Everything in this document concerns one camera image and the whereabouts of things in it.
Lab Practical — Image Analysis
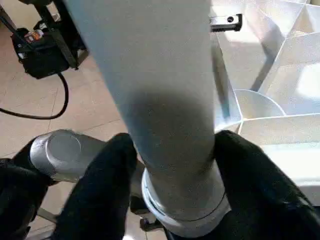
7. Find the white plastic table top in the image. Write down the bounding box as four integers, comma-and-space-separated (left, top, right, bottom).
208, 0, 320, 194

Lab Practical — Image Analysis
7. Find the black storage shelf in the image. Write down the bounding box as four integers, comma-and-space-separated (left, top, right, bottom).
18, 0, 90, 70

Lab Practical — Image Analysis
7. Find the white plastic table leg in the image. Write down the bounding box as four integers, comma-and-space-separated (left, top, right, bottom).
60, 0, 231, 238

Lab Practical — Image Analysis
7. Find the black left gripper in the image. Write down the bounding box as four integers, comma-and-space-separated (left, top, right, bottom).
208, 13, 244, 33

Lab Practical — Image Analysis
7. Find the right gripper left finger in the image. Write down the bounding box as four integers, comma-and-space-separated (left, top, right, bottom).
53, 132, 139, 240

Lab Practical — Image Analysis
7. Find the grey wheeled stand base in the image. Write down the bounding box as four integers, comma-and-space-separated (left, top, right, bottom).
24, 208, 165, 237

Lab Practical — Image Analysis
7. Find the black left camera cable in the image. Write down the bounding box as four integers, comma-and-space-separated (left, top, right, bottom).
0, 71, 70, 120

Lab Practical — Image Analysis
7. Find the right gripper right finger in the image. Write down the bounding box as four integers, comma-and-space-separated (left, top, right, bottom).
213, 129, 320, 240

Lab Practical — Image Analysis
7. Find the black tool bag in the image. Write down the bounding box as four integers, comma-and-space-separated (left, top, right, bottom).
10, 19, 88, 80

